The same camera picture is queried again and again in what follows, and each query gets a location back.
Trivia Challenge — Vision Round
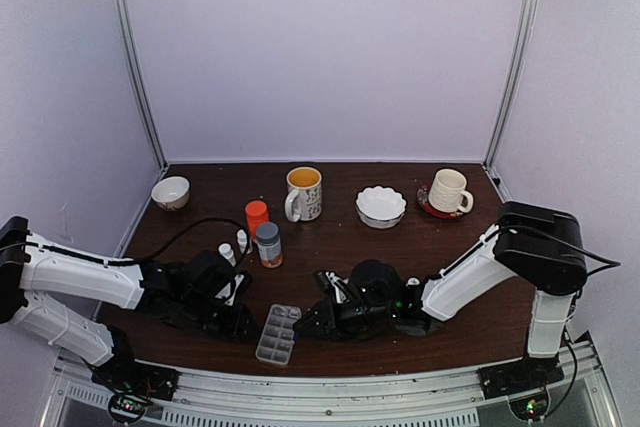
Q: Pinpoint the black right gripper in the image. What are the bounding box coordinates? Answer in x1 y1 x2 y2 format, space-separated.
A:
293 297 396 342

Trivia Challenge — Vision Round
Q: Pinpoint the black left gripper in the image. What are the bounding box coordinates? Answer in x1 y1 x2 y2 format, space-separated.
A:
179 291 261 341

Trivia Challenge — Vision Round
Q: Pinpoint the clear plastic pill organizer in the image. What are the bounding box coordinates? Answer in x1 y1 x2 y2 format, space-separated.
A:
255 304 302 367

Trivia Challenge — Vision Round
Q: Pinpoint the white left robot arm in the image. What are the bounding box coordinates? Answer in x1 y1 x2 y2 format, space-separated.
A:
1 216 258 391

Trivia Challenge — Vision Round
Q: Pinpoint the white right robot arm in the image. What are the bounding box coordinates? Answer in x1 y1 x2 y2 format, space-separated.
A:
293 201 587 389

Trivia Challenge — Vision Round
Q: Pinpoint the small white pill bottle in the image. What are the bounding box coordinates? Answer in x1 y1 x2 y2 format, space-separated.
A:
236 229 253 254

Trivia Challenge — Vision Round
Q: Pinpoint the grey-capped orange label bottle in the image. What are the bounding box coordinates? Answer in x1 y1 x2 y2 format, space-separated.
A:
256 222 283 269

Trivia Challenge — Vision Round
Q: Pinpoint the orange pill bottle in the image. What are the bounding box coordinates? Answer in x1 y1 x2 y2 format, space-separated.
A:
245 200 270 241

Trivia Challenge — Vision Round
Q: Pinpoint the white scalloped dish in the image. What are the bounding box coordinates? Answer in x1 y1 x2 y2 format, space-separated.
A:
355 186 407 230

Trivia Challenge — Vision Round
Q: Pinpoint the white ceramic bowl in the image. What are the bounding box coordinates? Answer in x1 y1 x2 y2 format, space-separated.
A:
151 176 190 211

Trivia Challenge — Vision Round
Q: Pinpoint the red saucer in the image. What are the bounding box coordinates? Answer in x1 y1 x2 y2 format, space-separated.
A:
416 184 464 220

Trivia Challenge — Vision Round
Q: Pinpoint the yellow-lined patterned mug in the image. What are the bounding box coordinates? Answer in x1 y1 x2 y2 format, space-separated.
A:
284 166 322 223

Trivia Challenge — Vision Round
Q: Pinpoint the white ribbed cup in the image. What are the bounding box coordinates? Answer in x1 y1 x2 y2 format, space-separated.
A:
428 168 474 214

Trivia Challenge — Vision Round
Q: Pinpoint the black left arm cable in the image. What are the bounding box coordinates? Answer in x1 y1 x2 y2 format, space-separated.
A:
135 218 256 293

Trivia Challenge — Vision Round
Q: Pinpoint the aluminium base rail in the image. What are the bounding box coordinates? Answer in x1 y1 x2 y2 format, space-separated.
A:
36 341 622 426

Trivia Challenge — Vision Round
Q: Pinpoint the aluminium frame post left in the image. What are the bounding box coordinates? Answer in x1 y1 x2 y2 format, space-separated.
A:
113 0 169 172

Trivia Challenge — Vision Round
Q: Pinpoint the aluminium frame post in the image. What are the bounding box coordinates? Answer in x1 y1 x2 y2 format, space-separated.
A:
483 0 539 173
113 0 169 172

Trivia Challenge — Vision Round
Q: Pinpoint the aluminium frame post right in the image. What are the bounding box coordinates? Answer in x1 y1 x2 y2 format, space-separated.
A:
483 0 539 173

